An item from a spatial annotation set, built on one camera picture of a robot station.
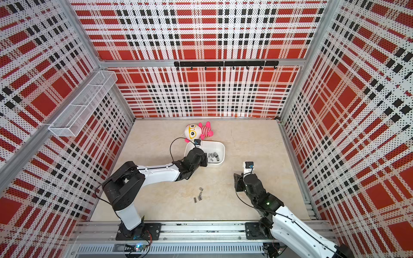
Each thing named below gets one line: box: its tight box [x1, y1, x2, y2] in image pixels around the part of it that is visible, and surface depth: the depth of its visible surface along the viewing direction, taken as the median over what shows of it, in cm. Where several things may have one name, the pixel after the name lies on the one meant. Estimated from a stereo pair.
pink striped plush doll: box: [184, 121, 214, 143], surface depth 108 cm
